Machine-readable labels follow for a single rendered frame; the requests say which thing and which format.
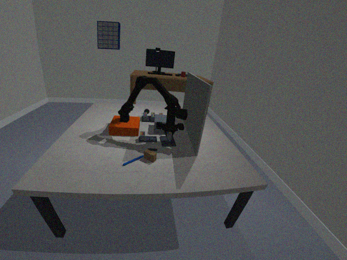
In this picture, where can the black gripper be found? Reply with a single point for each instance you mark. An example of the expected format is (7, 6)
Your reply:
(159, 125)

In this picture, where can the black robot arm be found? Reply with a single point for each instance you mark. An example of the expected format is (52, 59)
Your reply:
(170, 100)

